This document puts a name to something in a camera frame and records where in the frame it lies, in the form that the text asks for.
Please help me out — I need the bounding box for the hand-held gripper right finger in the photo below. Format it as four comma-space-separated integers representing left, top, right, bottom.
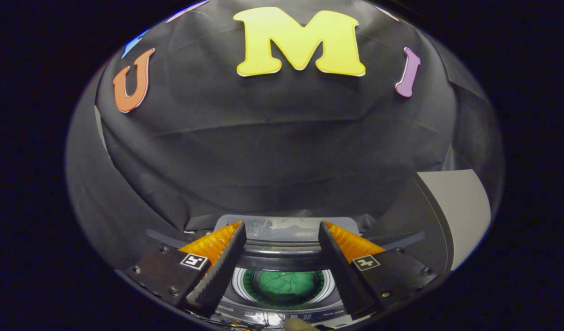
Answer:
318, 221, 441, 320

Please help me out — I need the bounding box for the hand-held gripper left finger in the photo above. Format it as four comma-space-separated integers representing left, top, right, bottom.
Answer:
126, 221, 247, 319

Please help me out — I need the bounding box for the grey washing machine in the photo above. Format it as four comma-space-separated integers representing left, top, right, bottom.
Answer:
146, 214, 425, 325

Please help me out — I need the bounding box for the green polo shirt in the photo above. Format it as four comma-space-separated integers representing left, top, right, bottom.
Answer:
253, 271, 317, 298

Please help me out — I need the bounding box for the beige cabinet with dark top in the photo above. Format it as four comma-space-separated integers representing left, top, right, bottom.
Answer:
365, 169, 492, 272

